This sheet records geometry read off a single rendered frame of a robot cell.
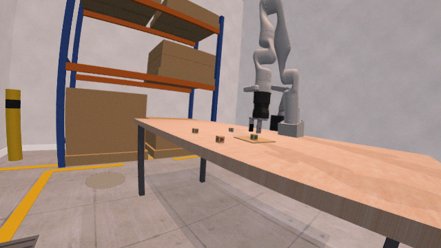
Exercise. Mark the tan flat mat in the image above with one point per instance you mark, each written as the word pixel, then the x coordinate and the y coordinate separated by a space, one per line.
pixel 247 138

